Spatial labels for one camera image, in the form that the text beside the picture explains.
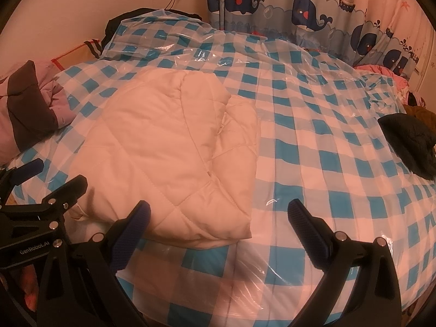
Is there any white wardrobe with tree sticker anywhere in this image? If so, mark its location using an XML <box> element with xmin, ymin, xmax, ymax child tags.
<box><xmin>409</xmin><ymin>7</ymin><xmax>436</xmax><ymax>99</ymax></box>

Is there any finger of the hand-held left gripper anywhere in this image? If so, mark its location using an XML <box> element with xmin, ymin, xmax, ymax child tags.
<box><xmin>7</xmin><ymin>175</ymin><xmax>88</xmax><ymax>225</ymax></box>
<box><xmin>0</xmin><ymin>159</ymin><xmax>45</xmax><ymax>193</ymax></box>

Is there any pink cloth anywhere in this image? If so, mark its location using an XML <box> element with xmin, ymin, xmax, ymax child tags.
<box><xmin>354</xmin><ymin>63</ymin><xmax>409</xmax><ymax>92</ymax></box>

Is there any blue checked plastic-covered bedspread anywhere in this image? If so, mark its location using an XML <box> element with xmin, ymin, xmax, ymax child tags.
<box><xmin>7</xmin><ymin>8</ymin><xmax>436</xmax><ymax>327</ymax></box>

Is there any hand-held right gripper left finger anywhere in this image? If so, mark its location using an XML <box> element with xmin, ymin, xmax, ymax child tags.
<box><xmin>36</xmin><ymin>200</ymin><xmax>152</xmax><ymax>327</ymax></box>

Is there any person's left hand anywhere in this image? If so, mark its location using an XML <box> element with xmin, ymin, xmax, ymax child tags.
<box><xmin>20</xmin><ymin>265</ymin><xmax>44</xmax><ymax>311</ymax></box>

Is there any red-taped bed rail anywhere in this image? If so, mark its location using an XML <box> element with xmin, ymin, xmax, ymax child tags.
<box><xmin>51</xmin><ymin>39</ymin><xmax>103</xmax><ymax>63</ymax></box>

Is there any whale print curtain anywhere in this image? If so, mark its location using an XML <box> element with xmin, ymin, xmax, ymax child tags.
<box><xmin>204</xmin><ymin>0</ymin><xmax>423</xmax><ymax>75</ymax></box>

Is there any brown cloth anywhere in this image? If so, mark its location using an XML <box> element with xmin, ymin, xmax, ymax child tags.
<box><xmin>404</xmin><ymin>104</ymin><xmax>436</xmax><ymax>126</ymax></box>

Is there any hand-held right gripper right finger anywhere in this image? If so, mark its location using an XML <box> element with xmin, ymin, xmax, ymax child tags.
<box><xmin>288</xmin><ymin>198</ymin><xmax>402</xmax><ymax>327</ymax></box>

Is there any pink and purple jacket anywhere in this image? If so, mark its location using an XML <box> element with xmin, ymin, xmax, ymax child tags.
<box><xmin>0</xmin><ymin>59</ymin><xmax>77</xmax><ymax>162</ymax></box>

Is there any black knitted cloth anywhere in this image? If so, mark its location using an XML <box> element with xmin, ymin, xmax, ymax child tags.
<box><xmin>378</xmin><ymin>113</ymin><xmax>436</xmax><ymax>179</ymax></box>

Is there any white quilted jacket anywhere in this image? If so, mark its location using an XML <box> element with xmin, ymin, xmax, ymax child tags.
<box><xmin>65</xmin><ymin>66</ymin><xmax>259</xmax><ymax>246</ymax></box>

